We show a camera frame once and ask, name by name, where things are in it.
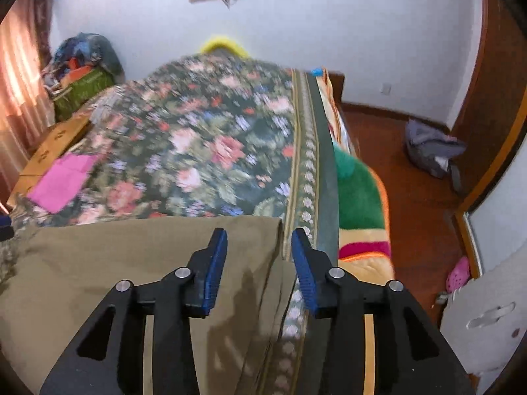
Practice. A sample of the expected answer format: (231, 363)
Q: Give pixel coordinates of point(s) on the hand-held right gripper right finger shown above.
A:
(304, 271)

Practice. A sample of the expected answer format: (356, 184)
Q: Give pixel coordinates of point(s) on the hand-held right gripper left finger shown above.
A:
(215, 271)

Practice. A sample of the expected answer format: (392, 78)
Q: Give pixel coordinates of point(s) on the olive khaki pants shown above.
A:
(131, 279)

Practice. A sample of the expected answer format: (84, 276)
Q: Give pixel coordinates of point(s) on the pink folded cloth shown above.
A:
(61, 183)

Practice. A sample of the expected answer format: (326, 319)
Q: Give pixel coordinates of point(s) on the brown cardboard box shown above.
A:
(45, 154)

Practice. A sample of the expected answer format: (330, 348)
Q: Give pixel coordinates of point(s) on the striped colourful fleece blanket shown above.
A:
(362, 210)

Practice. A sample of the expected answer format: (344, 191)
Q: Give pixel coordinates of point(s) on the floral quilt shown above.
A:
(206, 140)

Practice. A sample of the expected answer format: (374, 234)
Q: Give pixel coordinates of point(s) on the pink curtain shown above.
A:
(22, 86)

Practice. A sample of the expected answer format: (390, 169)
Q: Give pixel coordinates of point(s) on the pink clog shoe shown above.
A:
(457, 273)

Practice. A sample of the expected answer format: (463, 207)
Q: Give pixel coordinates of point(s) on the green cardboard box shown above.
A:
(80, 90)

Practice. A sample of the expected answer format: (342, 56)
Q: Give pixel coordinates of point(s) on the grey cloth bag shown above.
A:
(432, 148)

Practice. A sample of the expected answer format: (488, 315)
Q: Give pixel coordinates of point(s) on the pile of clothes and bags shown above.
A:
(84, 55)

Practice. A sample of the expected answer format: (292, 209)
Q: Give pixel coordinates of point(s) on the yellow pillow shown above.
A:
(224, 46)

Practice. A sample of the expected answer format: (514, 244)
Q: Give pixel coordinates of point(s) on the white wall socket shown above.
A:
(385, 88)

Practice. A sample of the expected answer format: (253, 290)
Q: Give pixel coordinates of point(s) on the wooden door frame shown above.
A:
(490, 131)

